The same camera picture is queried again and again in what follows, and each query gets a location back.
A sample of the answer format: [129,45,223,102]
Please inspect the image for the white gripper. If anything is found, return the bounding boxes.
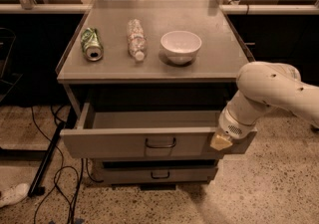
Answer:
[210,108,255,151]

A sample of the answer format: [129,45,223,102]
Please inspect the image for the grey top drawer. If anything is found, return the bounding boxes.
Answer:
[61,103,256,161]

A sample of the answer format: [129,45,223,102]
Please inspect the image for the grey drawer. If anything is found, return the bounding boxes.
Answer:
[94,159,217,185]
[61,103,256,161]

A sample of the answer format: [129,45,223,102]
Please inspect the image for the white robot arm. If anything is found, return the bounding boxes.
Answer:
[210,62,319,151]

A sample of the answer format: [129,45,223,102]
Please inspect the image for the grey drawer cabinet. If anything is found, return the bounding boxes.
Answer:
[57,0,253,185]

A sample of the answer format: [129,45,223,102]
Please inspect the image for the grey bottom drawer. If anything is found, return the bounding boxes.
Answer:
[94,159,217,185]

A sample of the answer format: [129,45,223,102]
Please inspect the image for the white ceramic bowl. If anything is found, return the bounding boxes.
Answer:
[160,31,202,65]

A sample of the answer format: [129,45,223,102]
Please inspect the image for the clear plastic water bottle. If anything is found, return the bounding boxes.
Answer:
[127,19,147,62]

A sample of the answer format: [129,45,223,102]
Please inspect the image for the crushed green soda can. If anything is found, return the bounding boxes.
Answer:
[81,28,104,62]

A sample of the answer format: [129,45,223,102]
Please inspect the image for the black floor bar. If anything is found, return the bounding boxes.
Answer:
[28,122,64,197]

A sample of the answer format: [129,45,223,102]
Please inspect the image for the black floor cable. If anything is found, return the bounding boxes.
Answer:
[30,104,104,224]

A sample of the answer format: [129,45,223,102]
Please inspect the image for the black wire rack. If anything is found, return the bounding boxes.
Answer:
[0,28,22,103]

